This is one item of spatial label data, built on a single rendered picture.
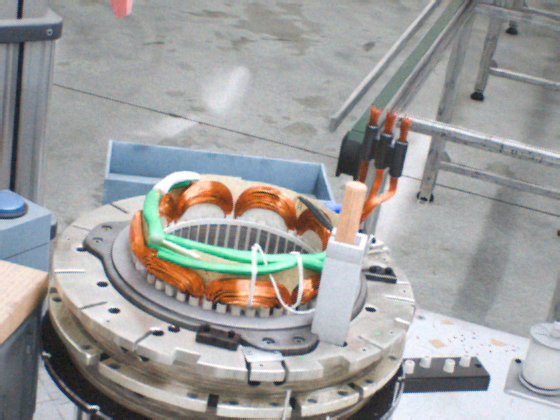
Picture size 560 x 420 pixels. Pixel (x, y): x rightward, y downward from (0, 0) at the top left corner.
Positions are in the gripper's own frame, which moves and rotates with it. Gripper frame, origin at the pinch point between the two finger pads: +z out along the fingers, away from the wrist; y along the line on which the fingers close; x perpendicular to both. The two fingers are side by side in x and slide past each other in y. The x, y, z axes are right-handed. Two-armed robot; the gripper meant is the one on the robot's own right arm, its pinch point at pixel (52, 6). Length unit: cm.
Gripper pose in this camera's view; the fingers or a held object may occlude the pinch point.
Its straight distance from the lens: 76.2
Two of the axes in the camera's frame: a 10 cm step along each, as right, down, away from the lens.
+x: -5.8, 0.7, 8.1
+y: 8.0, -1.4, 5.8
